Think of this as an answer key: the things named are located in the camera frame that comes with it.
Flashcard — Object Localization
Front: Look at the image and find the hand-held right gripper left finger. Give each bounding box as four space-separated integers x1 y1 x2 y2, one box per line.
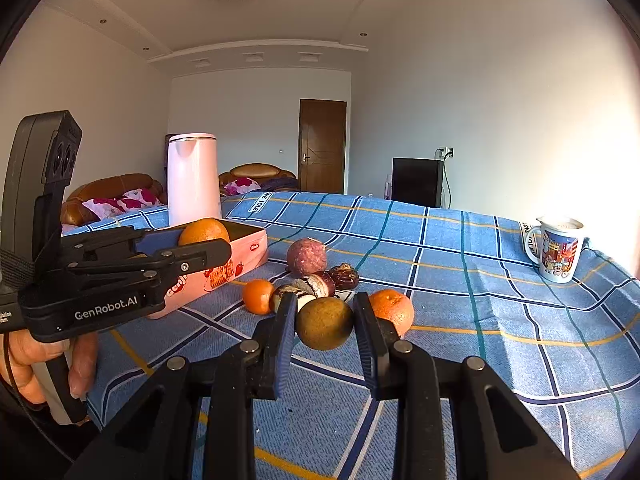
65 291 299 480

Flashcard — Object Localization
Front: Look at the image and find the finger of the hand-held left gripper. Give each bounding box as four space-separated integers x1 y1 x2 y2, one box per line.
60 238 233 287
60 226 154 262

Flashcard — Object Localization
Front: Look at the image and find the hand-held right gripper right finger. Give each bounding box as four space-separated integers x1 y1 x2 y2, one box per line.
352 291 583 480

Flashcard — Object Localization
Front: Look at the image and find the pink tin box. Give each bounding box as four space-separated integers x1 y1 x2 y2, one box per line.
134 219 270 321

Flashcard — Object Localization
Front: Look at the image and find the round green-brown fruit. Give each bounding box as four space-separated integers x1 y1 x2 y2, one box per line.
295 296 355 351

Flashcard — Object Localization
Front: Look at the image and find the person's left forearm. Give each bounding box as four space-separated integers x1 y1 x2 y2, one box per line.
0 380 101 480

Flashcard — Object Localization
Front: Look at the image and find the person's left hand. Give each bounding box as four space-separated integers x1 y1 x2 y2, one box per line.
0 331 99 407

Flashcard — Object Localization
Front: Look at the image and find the large orange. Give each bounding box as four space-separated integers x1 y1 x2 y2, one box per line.
178 218 231 248

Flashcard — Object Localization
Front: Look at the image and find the floral cushion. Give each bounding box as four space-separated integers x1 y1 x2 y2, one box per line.
223 178 262 196
82 188 163 221

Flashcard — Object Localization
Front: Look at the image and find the bumpy-skinned tangerine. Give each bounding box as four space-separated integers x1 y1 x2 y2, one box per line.
369 289 415 338

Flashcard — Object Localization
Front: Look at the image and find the brown white-patched fruit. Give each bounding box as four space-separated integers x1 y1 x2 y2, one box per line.
290 274 326 297
269 284 317 314

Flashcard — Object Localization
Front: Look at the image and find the small tangerine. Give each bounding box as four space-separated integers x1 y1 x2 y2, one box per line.
243 279 277 316

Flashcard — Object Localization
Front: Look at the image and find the brown leather sofa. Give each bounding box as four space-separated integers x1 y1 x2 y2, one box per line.
61 173 168 227

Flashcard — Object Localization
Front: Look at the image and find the pink electric kettle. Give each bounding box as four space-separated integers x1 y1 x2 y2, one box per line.
166 133 223 227

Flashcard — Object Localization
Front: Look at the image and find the blue plaid cloth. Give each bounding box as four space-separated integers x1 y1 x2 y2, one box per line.
60 191 640 480

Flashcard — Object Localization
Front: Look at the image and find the round purple fruit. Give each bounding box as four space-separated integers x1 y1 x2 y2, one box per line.
286 238 329 278

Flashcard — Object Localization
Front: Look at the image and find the brown leather armchair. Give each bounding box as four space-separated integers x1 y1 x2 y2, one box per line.
218 163 299 197

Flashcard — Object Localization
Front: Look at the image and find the brown wooden door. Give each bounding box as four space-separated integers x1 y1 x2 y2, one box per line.
298 99 347 195

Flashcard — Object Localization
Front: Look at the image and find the black cabinet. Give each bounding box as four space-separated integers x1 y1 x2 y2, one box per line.
391 157 445 209

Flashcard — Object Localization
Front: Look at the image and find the cartoon print white mug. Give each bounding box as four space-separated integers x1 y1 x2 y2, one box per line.
524 216 586 284

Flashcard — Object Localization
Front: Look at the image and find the black power cable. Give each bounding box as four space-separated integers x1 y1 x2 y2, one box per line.
442 150 454 209

